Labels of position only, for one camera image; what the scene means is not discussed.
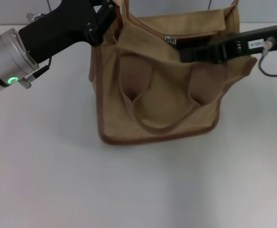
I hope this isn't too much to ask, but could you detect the khaki canvas food bag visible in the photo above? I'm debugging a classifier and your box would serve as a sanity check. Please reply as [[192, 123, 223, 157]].
[[88, 0, 258, 146]]

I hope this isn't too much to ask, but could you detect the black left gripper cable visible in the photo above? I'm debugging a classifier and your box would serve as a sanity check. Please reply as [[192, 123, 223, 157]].
[[21, 12, 53, 89]]

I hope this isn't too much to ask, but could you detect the silver metal zipper pull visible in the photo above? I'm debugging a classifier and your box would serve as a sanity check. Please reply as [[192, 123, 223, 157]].
[[165, 35, 178, 45]]

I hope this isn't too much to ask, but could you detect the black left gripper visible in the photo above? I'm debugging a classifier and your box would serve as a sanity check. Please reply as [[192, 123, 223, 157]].
[[18, 0, 117, 64]]

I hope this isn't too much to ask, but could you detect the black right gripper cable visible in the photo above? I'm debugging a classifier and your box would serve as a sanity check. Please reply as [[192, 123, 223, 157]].
[[257, 37, 277, 77]]

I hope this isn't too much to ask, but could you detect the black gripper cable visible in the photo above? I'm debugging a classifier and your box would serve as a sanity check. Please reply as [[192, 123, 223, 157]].
[[257, 37, 277, 77], [21, 12, 53, 89]]

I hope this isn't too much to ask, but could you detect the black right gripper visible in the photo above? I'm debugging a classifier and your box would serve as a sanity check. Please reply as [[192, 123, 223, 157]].
[[179, 22, 277, 65]]

